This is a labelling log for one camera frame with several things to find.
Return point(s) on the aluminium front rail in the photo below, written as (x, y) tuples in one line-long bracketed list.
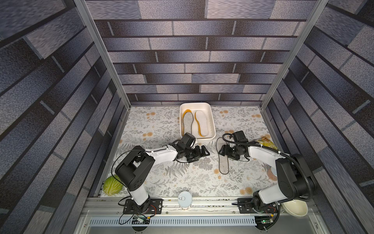
[(205, 206)]

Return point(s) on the grey insole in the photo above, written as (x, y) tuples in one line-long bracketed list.
[(222, 159), (187, 122)]

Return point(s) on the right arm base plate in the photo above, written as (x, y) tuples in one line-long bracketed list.
[(250, 205)]

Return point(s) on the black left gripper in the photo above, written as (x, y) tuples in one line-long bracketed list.
[(198, 154)]

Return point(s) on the round tin can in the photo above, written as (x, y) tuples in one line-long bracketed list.
[(271, 176)]

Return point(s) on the cream ceramic bowl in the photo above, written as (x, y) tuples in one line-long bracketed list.
[(296, 208)]

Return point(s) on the white insole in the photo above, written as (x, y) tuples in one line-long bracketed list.
[(202, 123)]

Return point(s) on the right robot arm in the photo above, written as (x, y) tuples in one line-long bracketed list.
[(295, 181)]

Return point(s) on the green cabbage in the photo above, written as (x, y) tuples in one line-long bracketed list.
[(112, 185)]

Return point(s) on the white plastic storage box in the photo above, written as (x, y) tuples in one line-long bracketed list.
[(188, 123)]

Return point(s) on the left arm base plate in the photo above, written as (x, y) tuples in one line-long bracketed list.
[(150, 207)]

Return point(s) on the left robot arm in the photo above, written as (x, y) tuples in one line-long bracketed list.
[(133, 170)]

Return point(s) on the yellow snack bag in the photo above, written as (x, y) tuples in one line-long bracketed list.
[(266, 141)]

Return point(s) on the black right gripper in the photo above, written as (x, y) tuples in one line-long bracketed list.
[(229, 150)]

